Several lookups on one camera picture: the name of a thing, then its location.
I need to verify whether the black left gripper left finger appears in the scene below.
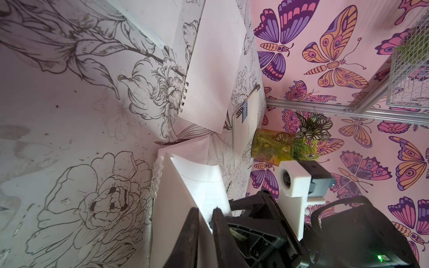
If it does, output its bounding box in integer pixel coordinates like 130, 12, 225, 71
172, 207, 200, 268

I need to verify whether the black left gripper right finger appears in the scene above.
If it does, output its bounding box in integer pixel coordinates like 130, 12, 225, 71
210, 208, 248, 268

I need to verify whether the torn white lined page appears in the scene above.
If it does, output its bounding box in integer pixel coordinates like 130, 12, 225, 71
178, 0, 246, 134

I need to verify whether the white spiral notebook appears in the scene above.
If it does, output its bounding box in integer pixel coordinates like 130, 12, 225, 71
108, 0, 183, 48

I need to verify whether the CAMP B5 spiral notebook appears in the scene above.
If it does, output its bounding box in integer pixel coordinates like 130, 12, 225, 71
232, 84, 260, 167

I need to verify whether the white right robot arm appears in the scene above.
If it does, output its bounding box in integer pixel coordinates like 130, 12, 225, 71
227, 191, 419, 268

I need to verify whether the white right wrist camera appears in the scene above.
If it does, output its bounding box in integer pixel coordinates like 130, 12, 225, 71
277, 160, 334, 241

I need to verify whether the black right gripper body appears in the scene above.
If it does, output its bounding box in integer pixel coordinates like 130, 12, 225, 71
226, 191, 322, 268

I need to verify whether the white wire wall basket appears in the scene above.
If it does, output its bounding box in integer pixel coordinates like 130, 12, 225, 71
387, 13, 429, 109

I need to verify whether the green leafy plant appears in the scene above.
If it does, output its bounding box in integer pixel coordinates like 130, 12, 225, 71
292, 113, 333, 161

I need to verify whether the amber glass plant vase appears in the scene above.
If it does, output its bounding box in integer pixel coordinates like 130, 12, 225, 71
251, 128, 295, 166

